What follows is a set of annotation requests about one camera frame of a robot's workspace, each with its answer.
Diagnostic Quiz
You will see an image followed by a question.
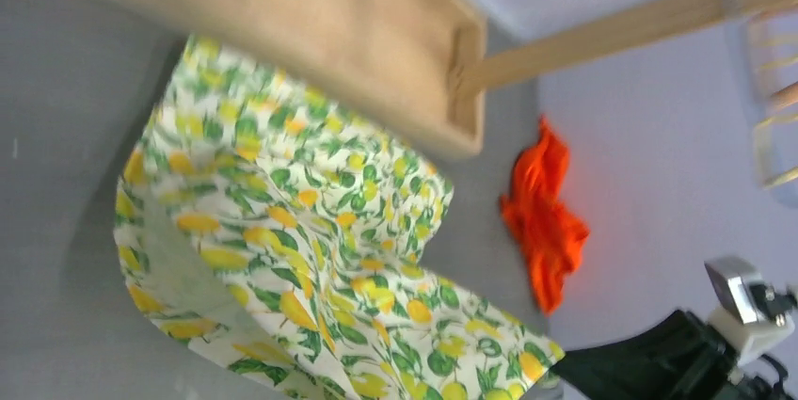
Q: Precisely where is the lemon print skirt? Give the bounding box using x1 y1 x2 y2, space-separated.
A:
114 35 564 399

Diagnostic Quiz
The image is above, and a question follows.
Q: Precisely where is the wooden hanger rack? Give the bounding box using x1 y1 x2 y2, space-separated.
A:
116 0 797 159

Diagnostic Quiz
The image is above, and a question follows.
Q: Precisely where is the orange garment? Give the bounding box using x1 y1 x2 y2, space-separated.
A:
499 118 590 315

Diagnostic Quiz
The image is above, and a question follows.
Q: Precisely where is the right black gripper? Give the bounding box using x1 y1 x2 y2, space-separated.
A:
548 310 749 400

